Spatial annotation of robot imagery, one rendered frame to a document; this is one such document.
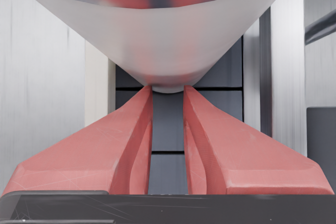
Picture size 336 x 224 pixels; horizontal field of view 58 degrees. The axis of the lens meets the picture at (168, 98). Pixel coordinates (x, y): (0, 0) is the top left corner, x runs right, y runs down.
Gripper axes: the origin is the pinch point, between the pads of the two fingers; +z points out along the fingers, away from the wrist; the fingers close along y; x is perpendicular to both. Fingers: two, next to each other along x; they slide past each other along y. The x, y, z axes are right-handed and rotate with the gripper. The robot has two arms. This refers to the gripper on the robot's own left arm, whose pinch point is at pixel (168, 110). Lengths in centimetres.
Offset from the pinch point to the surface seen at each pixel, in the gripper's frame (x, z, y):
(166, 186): 7.2, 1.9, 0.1
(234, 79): 2.2, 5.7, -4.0
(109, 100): 1.3, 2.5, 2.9
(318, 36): 0.5, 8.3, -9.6
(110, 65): 0.0, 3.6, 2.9
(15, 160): 9.9, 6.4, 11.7
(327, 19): -1.1, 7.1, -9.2
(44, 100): 6.2, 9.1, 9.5
